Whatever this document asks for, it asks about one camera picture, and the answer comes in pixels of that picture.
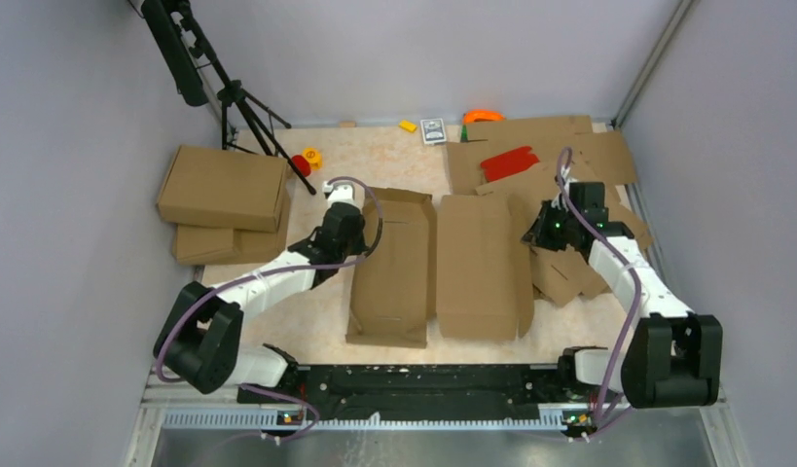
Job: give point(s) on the red plastic sheet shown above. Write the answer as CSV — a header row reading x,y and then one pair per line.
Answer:
x,y
508,163

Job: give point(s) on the black camera tripod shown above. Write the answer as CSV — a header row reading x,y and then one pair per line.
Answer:
x,y
201,79

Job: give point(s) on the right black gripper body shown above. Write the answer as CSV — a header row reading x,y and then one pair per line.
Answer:
x,y
553,228

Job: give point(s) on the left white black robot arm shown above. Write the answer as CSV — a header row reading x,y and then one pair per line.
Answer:
x,y
199,343

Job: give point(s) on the lower folded cardboard box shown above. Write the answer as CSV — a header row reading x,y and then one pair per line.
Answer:
x,y
198,246

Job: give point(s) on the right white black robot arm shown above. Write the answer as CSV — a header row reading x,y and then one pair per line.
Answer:
x,y
666,354

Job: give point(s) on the brown cardboard box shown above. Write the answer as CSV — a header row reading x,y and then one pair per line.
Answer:
x,y
460,263
212,188

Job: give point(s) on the blue playing card deck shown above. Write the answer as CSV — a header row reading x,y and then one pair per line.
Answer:
x,y
433,131

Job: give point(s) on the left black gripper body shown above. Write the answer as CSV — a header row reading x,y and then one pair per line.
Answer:
x,y
354,246

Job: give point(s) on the folded brown cardboard box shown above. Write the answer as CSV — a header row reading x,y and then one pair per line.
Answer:
x,y
212,188

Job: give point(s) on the small yellow block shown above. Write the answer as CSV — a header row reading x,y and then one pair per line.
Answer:
x,y
408,126

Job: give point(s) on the orange plastic ring toy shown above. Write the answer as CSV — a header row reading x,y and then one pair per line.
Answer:
x,y
482,115

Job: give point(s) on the red yellow toy spool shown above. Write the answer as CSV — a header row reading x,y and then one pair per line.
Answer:
x,y
308,161

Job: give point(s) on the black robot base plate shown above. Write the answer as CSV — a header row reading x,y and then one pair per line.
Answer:
x,y
434,392

